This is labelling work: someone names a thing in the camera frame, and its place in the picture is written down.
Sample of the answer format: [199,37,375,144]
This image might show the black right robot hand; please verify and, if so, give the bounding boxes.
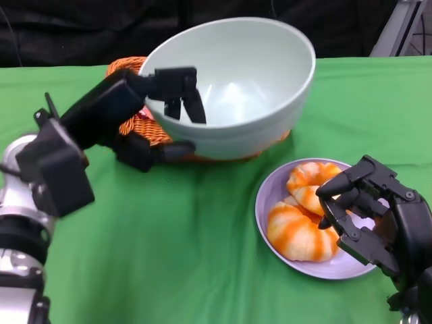
[315,155,432,294]

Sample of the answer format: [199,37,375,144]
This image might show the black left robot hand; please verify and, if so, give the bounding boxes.
[60,66,207,173]

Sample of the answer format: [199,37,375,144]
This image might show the orange striped bread roll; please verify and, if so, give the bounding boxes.
[286,161,344,217]
[267,201,340,263]

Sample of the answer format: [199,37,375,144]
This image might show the pale grey-green bowl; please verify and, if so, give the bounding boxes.
[138,16,317,160]

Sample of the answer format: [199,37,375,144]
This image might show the orange wicker basket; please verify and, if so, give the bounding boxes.
[107,57,292,163]

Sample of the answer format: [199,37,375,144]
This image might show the lavender round plate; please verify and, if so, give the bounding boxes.
[254,158,379,280]

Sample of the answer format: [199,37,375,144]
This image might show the black backdrop curtain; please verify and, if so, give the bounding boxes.
[0,0,402,68]

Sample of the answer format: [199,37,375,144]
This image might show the green tablecloth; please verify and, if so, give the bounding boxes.
[0,56,432,324]

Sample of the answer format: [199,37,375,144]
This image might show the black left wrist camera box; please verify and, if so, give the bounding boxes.
[16,92,95,217]

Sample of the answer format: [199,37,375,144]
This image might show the aluminium frame post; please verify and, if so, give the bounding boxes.
[369,0,426,57]

